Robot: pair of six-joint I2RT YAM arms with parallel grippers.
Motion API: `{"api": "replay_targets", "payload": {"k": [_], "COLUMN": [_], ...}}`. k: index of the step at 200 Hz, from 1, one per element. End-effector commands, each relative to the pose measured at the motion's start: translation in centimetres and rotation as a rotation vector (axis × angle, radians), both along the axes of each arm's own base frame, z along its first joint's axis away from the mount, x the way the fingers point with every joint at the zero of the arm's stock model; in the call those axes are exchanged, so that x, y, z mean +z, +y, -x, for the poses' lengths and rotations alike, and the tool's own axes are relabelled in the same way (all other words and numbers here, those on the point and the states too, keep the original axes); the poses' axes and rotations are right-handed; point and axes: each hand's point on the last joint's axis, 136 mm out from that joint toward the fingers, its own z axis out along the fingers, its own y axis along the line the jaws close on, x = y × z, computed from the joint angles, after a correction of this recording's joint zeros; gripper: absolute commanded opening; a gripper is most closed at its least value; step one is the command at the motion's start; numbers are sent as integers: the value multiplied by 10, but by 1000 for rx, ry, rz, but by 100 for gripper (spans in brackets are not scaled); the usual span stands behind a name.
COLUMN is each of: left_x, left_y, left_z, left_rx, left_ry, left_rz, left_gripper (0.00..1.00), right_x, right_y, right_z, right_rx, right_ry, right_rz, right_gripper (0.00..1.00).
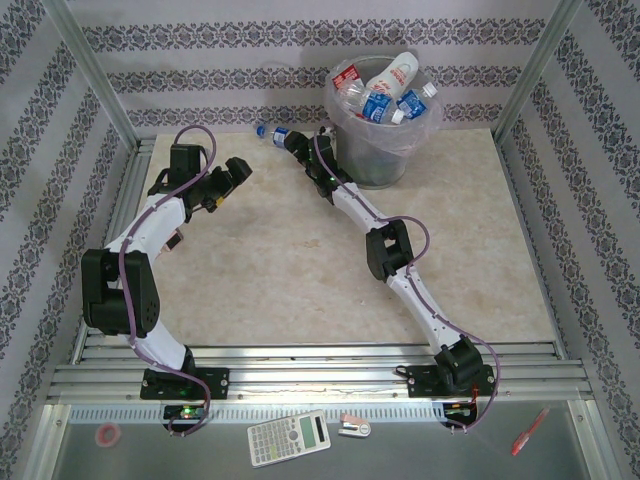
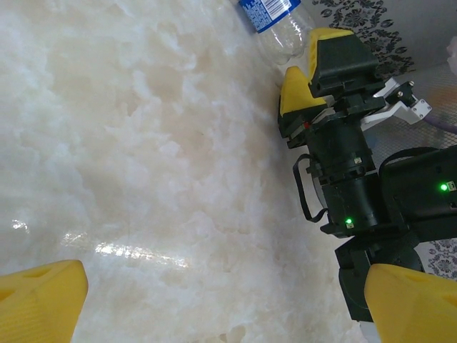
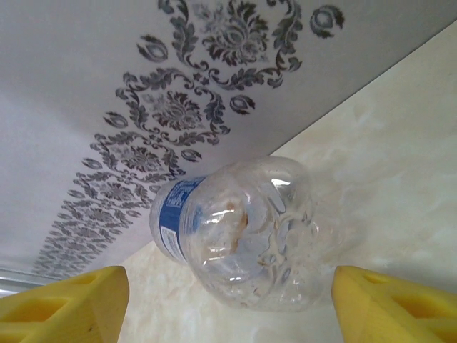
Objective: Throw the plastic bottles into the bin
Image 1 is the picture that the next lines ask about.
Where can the red label crushed bottle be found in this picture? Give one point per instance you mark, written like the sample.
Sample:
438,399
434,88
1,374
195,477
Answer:
346,76

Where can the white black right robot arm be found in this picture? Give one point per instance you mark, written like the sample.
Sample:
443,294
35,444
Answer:
417,312

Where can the grey translucent waste bin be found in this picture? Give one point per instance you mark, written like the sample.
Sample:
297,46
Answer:
380,170

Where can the clear plastic bin liner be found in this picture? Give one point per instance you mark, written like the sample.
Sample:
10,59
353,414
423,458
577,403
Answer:
422,132

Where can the pink square container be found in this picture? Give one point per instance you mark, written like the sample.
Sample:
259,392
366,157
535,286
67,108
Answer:
173,242

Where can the aluminium cross rails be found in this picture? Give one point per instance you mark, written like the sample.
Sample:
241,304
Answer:
325,372

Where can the circuit board green light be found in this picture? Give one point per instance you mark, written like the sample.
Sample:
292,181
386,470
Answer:
187,413

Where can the slotted metal strip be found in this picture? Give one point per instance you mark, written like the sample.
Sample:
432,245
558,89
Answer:
135,414

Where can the white scientific calculator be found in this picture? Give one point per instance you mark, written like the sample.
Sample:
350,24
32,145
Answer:
280,442

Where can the pink white stapler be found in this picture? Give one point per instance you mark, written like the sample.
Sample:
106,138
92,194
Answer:
355,427

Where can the pink tape roll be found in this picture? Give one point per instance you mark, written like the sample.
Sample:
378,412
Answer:
97,435

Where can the small circuit board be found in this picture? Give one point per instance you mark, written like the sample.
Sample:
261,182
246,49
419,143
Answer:
457,410

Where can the red pen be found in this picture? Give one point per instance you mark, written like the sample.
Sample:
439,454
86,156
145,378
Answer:
524,440

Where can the aluminium frame post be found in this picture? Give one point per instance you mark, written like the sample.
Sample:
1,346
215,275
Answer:
546,50
95,75

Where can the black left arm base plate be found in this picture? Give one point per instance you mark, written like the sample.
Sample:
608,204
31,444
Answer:
220,382

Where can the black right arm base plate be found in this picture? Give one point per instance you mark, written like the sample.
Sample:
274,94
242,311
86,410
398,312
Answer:
425,387

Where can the aluminium frame bar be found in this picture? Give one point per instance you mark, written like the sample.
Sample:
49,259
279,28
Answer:
600,460
44,460

